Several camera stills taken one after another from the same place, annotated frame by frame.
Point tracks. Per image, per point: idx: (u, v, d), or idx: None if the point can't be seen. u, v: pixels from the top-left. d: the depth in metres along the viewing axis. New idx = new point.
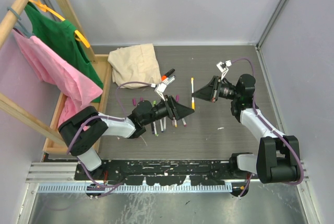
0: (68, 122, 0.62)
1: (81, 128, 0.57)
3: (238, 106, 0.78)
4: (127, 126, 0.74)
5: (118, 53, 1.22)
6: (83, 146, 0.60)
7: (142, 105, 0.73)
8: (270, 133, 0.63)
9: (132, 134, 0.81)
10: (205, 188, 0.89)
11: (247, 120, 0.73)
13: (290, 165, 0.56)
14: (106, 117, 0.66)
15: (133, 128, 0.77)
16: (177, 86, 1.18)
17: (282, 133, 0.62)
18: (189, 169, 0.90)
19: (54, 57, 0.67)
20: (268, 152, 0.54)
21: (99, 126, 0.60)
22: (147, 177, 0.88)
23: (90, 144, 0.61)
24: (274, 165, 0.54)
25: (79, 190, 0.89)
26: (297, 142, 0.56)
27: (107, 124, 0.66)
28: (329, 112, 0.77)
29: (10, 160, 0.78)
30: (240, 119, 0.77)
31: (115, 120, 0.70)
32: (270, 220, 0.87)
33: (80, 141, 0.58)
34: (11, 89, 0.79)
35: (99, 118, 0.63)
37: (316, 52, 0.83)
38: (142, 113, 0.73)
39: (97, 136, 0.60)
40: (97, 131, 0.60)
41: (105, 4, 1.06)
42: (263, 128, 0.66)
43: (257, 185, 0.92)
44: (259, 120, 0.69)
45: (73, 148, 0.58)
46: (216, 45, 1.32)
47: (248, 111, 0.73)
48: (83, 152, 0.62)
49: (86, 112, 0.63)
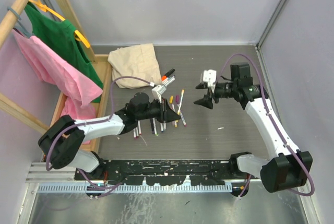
0: (45, 136, 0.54)
1: (54, 142, 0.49)
3: (243, 90, 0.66)
4: (113, 126, 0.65)
5: (118, 53, 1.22)
6: (65, 158, 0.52)
7: (139, 96, 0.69)
8: (283, 148, 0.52)
9: (122, 130, 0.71)
10: (206, 188, 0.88)
11: (254, 115, 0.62)
13: (297, 178, 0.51)
14: (84, 124, 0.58)
15: (120, 124, 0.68)
16: (177, 86, 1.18)
17: (297, 148, 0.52)
18: (189, 169, 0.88)
19: (54, 57, 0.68)
20: (275, 171, 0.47)
21: (75, 135, 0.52)
22: (147, 177, 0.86)
23: (72, 154, 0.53)
24: (281, 181, 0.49)
25: (79, 190, 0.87)
26: (311, 158, 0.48)
27: (85, 130, 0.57)
28: (329, 112, 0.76)
29: (10, 160, 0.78)
30: (246, 108, 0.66)
31: (96, 124, 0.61)
32: (270, 220, 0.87)
33: (57, 156, 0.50)
34: (11, 89, 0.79)
35: (74, 127, 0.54)
37: (316, 52, 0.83)
38: (139, 104, 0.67)
39: (75, 146, 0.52)
40: (73, 141, 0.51)
41: (105, 4, 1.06)
42: (275, 137, 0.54)
43: (257, 185, 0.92)
44: (269, 121, 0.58)
45: (53, 163, 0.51)
46: (216, 45, 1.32)
47: (259, 104, 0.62)
48: (68, 163, 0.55)
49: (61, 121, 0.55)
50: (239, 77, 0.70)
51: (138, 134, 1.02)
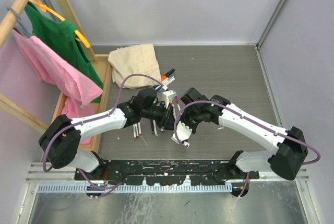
0: (43, 137, 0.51)
1: (50, 144, 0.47)
3: (207, 108, 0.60)
4: (111, 121, 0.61)
5: (118, 53, 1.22)
6: (64, 157, 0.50)
7: (148, 89, 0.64)
8: (275, 136, 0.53)
9: (126, 122, 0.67)
10: (205, 188, 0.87)
11: (232, 125, 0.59)
13: (302, 152, 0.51)
14: (81, 122, 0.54)
15: (123, 117, 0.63)
16: (177, 86, 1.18)
17: (284, 128, 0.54)
18: (189, 169, 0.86)
19: (54, 57, 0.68)
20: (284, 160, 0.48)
21: (72, 137, 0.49)
22: (147, 177, 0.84)
23: (71, 153, 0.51)
24: (293, 164, 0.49)
25: (79, 190, 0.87)
26: (300, 131, 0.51)
27: (82, 130, 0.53)
28: (329, 113, 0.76)
29: (10, 160, 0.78)
30: (220, 122, 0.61)
31: (93, 121, 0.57)
32: (270, 220, 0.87)
33: (55, 159, 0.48)
34: (11, 89, 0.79)
35: (71, 126, 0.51)
37: (316, 51, 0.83)
38: (147, 96, 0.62)
39: (73, 148, 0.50)
40: (69, 142, 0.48)
41: (105, 4, 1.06)
42: (263, 131, 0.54)
43: (257, 185, 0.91)
44: (248, 121, 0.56)
45: (52, 163, 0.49)
46: (216, 44, 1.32)
47: (228, 113, 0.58)
48: (66, 162, 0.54)
49: (57, 121, 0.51)
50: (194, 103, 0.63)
51: (138, 134, 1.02)
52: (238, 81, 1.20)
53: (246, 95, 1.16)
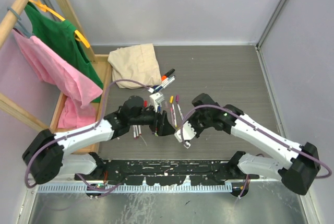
0: (27, 152, 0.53)
1: (32, 160, 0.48)
3: (219, 117, 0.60)
4: (98, 134, 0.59)
5: (118, 53, 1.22)
6: (47, 172, 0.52)
7: (133, 99, 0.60)
8: (288, 151, 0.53)
9: (114, 134, 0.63)
10: (205, 188, 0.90)
11: (245, 136, 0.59)
13: (314, 167, 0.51)
14: (64, 137, 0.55)
15: (110, 129, 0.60)
16: (177, 86, 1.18)
17: (297, 144, 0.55)
18: (189, 169, 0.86)
19: (54, 57, 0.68)
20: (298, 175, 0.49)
21: (54, 153, 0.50)
22: (147, 177, 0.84)
23: (54, 168, 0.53)
24: (304, 179, 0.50)
25: (79, 190, 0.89)
26: (313, 148, 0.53)
27: (65, 145, 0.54)
28: (329, 113, 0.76)
29: (10, 160, 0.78)
30: (231, 132, 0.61)
31: (77, 135, 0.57)
32: (271, 220, 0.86)
33: (38, 174, 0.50)
34: (11, 89, 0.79)
35: (54, 142, 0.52)
37: (316, 51, 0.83)
38: (133, 106, 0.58)
39: (56, 163, 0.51)
40: (51, 158, 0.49)
41: (105, 4, 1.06)
42: (277, 145, 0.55)
43: (257, 185, 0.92)
44: (261, 134, 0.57)
45: (35, 178, 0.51)
46: (216, 44, 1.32)
47: (242, 124, 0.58)
48: (51, 176, 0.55)
49: (40, 137, 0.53)
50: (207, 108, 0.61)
51: (138, 134, 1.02)
52: (238, 81, 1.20)
53: (246, 96, 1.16)
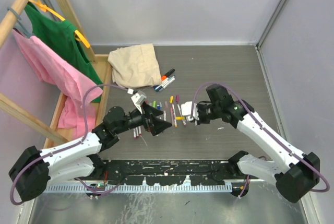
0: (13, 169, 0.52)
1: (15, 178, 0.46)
3: (229, 110, 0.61)
4: (86, 148, 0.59)
5: (118, 53, 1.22)
6: (34, 190, 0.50)
7: (113, 112, 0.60)
8: (289, 156, 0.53)
9: (102, 146, 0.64)
10: (205, 188, 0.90)
11: (249, 132, 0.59)
13: (312, 179, 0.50)
14: (50, 154, 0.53)
15: (97, 143, 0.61)
16: (177, 86, 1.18)
17: (301, 152, 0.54)
18: (189, 169, 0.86)
19: (54, 57, 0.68)
20: (291, 183, 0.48)
21: (39, 170, 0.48)
22: (147, 177, 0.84)
23: (40, 186, 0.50)
24: (300, 187, 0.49)
25: (79, 190, 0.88)
26: (317, 158, 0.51)
27: (51, 162, 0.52)
28: (329, 112, 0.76)
29: (10, 160, 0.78)
30: (237, 127, 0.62)
31: (63, 151, 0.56)
32: (271, 220, 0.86)
33: (23, 192, 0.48)
34: (11, 89, 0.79)
35: (39, 160, 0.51)
37: (316, 51, 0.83)
38: (113, 120, 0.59)
39: (42, 180, 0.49)
40: (35, 176, 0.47)
41: (105, 4, 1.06)
42: (278, 149, 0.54)
43: (257, 185, 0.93)
44: (265, 134, 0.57)
45: (21, 196, 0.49)
46: (216, 44, 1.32)
47: (249, 120, 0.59)
48: (38, 193, 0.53)
49: (25, 154, 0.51)
50: (219, 98, 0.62)
51: (138, 134, 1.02)
52: (238, 81, 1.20)
53: (246, 95, 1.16)
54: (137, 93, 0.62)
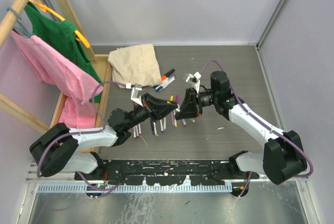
0: (37, 143, 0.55)
1: (47, 150, 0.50)
3: (223, 103, 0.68)
4: (106, 137, 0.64)
5: (118, 53, 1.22)
6: (55, 166, 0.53)
7: (115, 115, 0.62)
8: (270, 133, 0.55)
9: (115, 142, 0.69)
10: (205, 188, 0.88)
11: (238, 119, 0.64)
13: (297, 161, 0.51)
14: (78, 132, 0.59)
15: (115, 135, 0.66)
16: (177, 85, 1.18)
17: (282, 130, 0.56)
18: (189, 169, 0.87)
19: (56, 55, 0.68)
20: (270, 153, 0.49)
21: (69, 145, 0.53)
22: (147, 177, 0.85)
23: (62, 163, 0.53)
24: (284, 166, 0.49)
25: (79, 190, 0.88)
26: (298, 136, 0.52)
27: (79, 140, 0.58)
28: (329, 112, 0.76)
29: (9, 160, 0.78)
30: (229, 118, 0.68)
31: (90, 133, 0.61)
32: (270, 220, 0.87)
33: (48, 164, 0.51)
34: (11, 89, 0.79)
35: (67, 134, 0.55)
37: (316, 51, 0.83)
38: (116, 124, 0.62)
39: (68, 155, 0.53)
40: (67, 149, 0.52)
41: (105, 4, 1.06)
42: (260, 127, 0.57)
43: (257, 185, 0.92)
44: (250, 117, 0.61)
45: (43, 170, 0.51)
46: (216, 45, 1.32)
47: (237, 109, 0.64)
48: (57, 171, 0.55)
49: (55, 129, 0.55)
50: (219, 90, 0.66)
51: (138, 134, 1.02)
52: (238, 81, 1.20)
53: (246, 95, 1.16)
54: (133, 87, 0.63)
